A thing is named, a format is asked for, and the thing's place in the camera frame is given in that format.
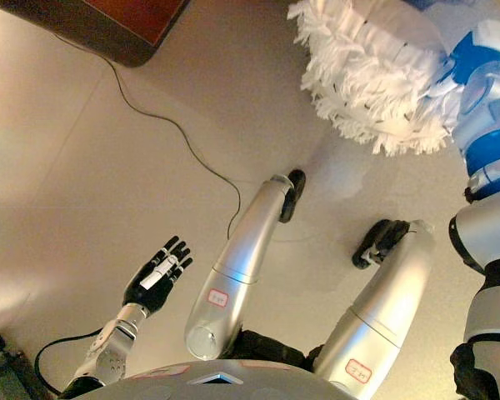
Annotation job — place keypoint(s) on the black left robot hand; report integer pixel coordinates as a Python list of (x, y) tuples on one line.
[(154, 287)]

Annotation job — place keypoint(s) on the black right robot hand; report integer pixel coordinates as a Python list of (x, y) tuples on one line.
[(471, 54)]

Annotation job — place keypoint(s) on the white fringed throw pillow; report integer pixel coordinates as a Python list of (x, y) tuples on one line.
[(366, 75)]

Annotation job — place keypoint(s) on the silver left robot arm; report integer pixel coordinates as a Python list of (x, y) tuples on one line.
[(112, 350)]

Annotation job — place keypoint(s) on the silver left robot leg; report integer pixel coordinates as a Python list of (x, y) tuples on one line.
[(246, 250)]

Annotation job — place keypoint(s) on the silver robot leg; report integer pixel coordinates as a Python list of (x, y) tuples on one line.
[(387, 308), (246, 250)]

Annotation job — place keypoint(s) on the gray robot torso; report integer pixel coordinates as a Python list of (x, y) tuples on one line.
[(233, 391)]

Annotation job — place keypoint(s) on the dark metal stand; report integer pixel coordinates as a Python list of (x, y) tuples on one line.
[(0, 366)]

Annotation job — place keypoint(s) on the black right robot foot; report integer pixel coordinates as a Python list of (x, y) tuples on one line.
[(379, 241)]

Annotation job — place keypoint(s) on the silver right robot leg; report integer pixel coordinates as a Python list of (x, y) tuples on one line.
[(387, 308)]

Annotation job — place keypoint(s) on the brown wooden cabinet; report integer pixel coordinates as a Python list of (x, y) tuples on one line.
[(108, 25)]

